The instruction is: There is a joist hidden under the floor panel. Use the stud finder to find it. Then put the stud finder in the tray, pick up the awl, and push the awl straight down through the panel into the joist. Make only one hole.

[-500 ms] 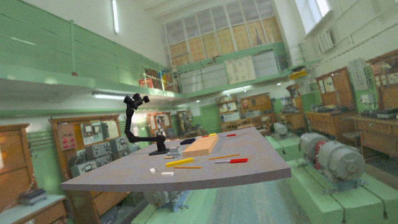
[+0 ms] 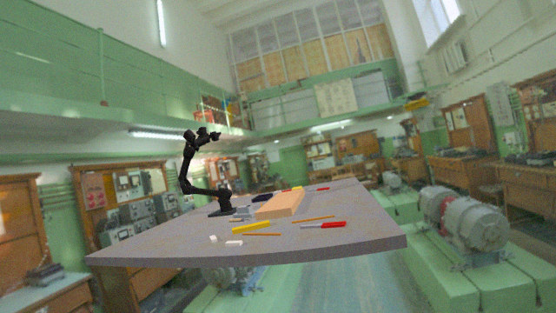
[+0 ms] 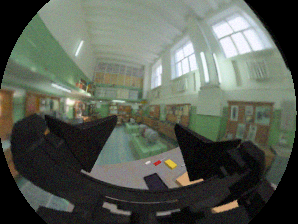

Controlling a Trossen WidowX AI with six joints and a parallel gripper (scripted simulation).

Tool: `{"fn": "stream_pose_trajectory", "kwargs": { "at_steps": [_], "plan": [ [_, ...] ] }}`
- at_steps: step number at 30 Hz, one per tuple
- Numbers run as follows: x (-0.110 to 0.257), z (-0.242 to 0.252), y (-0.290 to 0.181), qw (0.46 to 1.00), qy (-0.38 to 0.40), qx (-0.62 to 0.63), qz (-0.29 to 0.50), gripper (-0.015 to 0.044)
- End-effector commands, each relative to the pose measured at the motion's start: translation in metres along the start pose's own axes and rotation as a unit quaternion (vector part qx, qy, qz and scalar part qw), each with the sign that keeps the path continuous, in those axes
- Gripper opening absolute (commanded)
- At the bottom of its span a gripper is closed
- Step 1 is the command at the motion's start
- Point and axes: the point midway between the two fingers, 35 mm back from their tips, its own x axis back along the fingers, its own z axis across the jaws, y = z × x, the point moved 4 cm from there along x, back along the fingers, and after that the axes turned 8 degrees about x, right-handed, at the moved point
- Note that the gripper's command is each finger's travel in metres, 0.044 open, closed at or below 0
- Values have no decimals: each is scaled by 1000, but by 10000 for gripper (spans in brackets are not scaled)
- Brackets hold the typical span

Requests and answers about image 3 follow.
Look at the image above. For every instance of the tan floor panel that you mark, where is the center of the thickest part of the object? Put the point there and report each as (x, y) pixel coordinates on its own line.
(183, 180)

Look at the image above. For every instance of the yellow cube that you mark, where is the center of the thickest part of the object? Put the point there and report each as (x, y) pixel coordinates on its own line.
(170, 164)

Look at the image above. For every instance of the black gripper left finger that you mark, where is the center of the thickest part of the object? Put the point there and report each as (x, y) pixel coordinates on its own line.
(85, 141)

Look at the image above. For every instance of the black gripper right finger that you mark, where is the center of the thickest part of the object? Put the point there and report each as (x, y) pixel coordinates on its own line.
(199, 152)

